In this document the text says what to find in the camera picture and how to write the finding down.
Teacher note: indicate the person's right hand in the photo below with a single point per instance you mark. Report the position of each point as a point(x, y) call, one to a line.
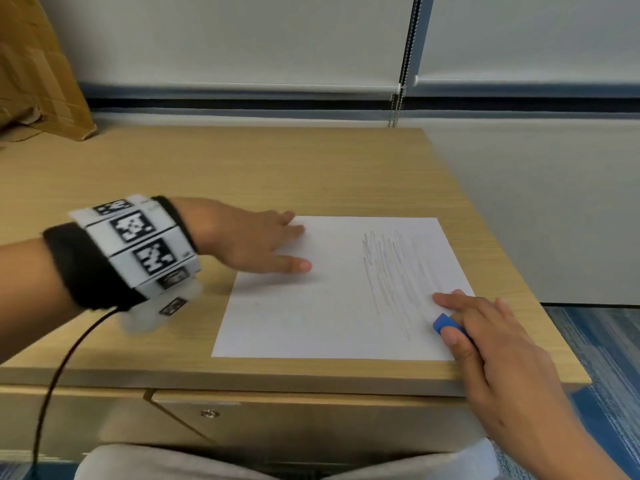
point(500, 364)

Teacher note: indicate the person's left hand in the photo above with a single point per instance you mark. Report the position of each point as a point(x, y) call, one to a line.
point(240, 239)

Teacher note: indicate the blue eraser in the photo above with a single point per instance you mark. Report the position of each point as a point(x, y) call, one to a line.
point(442, 323)

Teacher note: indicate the white paper sheet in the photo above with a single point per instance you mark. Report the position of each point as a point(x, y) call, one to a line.
point(325, 294)

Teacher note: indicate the person's left forearm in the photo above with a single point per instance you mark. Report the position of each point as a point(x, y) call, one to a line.
point(30, 289)

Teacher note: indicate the black left wristband with markers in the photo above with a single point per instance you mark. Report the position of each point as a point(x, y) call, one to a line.
point(125, 249)

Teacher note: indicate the small metal drawer lock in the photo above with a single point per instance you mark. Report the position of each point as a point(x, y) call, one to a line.
point(210, 413)

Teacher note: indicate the wooden drawer front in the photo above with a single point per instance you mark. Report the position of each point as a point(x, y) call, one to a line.
point(325, 419)

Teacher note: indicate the wide white roller blind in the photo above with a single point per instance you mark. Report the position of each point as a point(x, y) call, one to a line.
point(225, 34)

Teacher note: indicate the wooden cabinet door panel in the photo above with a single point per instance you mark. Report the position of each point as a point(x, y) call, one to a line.
point(100, 414)

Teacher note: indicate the brown cardboard box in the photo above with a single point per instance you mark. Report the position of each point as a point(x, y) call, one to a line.
point(40, 69)

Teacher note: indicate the narrow white roller blind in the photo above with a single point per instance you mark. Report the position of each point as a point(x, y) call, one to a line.
point(530, 34)

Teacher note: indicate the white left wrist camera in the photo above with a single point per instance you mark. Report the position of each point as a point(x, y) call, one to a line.
point(155, 309)

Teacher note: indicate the dark window frame rail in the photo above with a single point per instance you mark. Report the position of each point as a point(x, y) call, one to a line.
point(250, 103)

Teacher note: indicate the blue window post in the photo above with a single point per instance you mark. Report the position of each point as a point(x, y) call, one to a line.
point(422, 34)

